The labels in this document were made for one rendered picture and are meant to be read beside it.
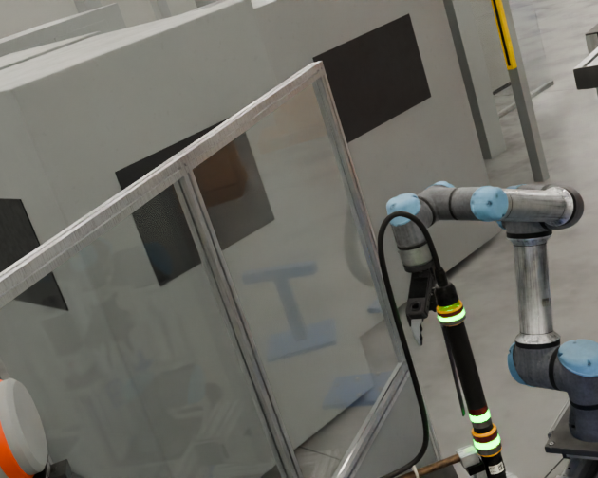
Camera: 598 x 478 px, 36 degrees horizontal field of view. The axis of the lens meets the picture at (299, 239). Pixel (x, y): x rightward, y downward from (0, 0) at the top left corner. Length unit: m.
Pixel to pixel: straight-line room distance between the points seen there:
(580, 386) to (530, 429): 2.10
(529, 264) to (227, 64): 2.31
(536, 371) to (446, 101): 3.93
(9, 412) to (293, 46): 4.11
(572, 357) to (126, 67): 2.40
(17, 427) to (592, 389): 1.50
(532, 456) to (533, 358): 1.89
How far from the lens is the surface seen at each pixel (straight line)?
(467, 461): 1.66
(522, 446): 4.45
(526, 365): 2.53
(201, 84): 4.32
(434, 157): 6.15
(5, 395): 1.48
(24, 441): 1.47
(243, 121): 2.44
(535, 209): 2.22
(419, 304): 2.08
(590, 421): 2.52
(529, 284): 2.49
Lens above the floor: 2.46
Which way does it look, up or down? 18 degrees down
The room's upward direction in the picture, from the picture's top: 18 degrees counter-clockwise
